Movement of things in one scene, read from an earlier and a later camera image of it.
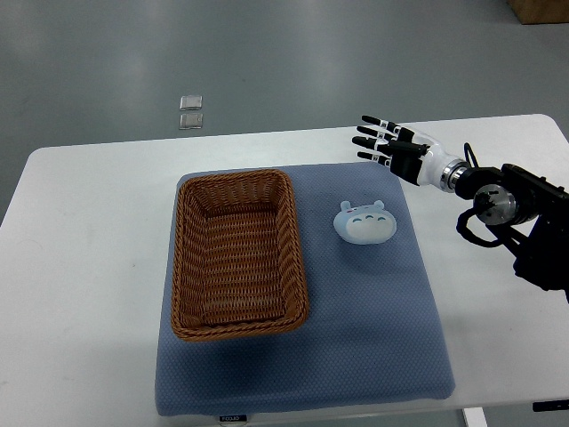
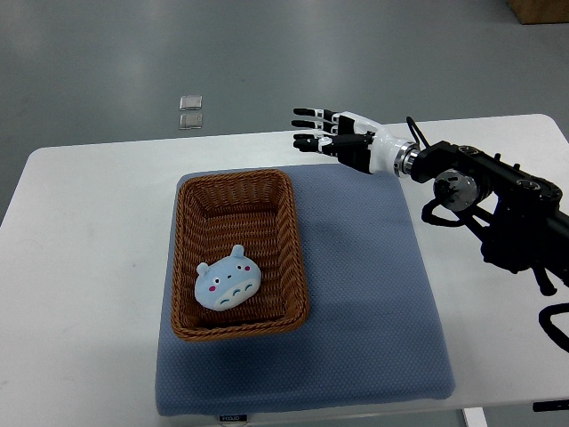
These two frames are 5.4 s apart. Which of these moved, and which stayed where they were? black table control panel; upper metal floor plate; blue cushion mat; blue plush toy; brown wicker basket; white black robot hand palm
Moved: white black robot hand palm; blue plush toy
Stayed: blue cushion mat; brown wicker basket; upper metal floor plate; black table control panel
